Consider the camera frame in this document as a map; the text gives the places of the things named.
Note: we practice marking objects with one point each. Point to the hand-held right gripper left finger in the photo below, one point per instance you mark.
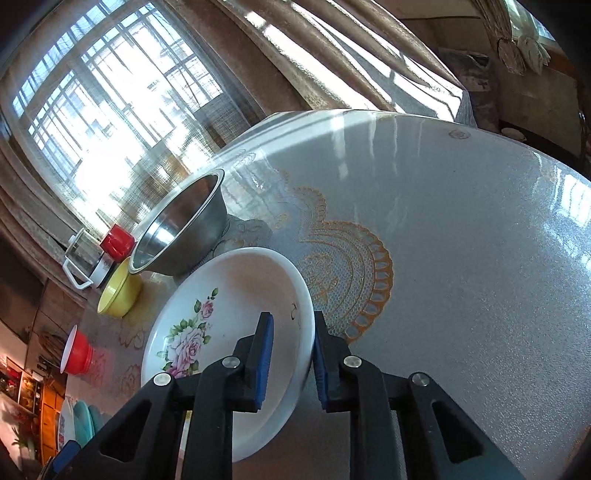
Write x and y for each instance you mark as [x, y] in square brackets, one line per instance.
[264, 364]

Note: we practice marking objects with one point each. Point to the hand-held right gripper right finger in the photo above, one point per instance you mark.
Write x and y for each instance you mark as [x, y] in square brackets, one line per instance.
[321, 374]

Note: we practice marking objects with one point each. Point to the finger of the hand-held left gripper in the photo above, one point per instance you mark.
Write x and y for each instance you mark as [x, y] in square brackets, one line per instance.
[68, 452]

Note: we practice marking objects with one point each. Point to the white plate red print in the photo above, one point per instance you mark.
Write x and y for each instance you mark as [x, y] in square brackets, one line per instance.
[67, 422]

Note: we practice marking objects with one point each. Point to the teal plate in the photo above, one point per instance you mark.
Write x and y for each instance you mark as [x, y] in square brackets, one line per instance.
[87, 422]

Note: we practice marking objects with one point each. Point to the white rose print plate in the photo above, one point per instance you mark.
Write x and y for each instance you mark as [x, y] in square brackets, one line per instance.
[226, 290]

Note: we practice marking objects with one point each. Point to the red bowl white inside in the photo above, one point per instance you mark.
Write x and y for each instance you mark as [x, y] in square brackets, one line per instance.
[82, 353]

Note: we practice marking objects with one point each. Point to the stainless steel bowl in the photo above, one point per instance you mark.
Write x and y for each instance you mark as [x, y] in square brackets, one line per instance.
[178, 230]

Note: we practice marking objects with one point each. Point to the yellow bowl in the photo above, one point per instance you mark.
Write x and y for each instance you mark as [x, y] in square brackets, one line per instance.
[119, 295]

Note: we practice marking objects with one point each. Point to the wooden cabinet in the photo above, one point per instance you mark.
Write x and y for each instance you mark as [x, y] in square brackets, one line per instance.
[44, 415]

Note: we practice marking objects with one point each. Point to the grey gold lace tablecloth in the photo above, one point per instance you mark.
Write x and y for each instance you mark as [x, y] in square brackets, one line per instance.
[438, 240]

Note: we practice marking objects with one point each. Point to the red mug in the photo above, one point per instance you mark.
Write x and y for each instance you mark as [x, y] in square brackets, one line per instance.
[117, 241]

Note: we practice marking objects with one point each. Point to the large grid window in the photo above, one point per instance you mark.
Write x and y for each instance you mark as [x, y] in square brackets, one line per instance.
[115, 101]

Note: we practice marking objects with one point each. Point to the beige tied curtain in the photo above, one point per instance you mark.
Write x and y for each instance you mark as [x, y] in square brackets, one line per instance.
[521, 46]

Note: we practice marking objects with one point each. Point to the bay window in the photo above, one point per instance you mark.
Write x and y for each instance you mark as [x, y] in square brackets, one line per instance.
[531, 18]

